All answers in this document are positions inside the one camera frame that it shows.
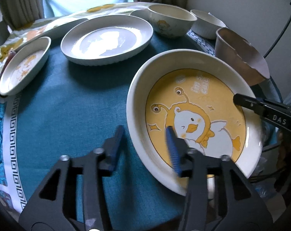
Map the yellow duck cartoon plate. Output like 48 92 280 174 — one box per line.
126 49 263 196

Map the duck with cap plate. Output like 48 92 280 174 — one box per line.
0 37 51 96

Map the plain white ribbed plate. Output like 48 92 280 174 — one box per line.
60 15 153 66

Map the brown chipped bowl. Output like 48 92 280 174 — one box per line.
215 28 270 86

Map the teal patterned tablecloth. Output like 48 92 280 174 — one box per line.
0 3 281 220

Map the small white ribbed bowl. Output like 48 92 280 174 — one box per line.
190 9 226 40

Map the cream cartoon bowl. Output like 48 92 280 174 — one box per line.
148 4 197 38

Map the floral quilt blanket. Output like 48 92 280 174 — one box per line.
0 2 151 74

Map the left grey drape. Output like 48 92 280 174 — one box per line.
0 0 44 30

